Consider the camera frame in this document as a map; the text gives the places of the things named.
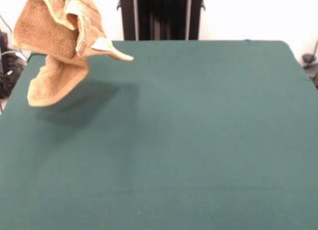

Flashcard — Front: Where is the tan terry cloth towel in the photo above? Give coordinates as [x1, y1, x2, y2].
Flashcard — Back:
[12, 0, 134, 108]

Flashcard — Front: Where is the dark green table cloth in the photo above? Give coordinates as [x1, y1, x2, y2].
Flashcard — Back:
[0, 40, 318, 230]

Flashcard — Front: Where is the black metal stand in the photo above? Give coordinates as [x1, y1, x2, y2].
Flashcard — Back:
[116, 0, 206, 41]

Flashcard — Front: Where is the black plug adapter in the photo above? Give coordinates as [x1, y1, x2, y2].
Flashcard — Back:
[302, 53, 318, 88]

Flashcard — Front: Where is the black cable bundle with white cable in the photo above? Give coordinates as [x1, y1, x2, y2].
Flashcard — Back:
[0, 50, 27, 99]

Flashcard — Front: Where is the black power strip red switch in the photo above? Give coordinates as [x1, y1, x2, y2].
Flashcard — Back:
[0, 31, 10, 53]

